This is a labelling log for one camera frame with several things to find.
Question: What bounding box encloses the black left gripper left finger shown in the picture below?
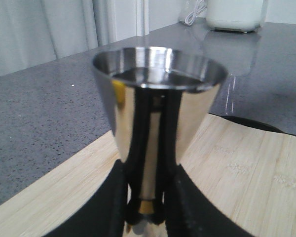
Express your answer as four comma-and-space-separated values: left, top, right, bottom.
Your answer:
46, 160, 128, 237

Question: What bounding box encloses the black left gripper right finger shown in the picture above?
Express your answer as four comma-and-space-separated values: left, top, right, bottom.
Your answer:
164, 165, 252, 237

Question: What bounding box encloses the steel double jigger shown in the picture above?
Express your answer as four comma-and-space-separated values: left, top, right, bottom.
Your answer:
92, 46, 227, 237

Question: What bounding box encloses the bamboo cutting board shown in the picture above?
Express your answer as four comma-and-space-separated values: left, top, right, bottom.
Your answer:
0, 115, 296, 237

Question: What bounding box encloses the grey curtain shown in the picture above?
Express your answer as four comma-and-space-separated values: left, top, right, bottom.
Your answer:
0, 0, 149, 76

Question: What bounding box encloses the white appliance on counter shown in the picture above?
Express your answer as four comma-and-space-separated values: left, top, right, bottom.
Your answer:
206, 0, 268, 33

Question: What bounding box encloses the white coiled cable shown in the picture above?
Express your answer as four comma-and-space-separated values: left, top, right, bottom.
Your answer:
184, 0, 208, 26

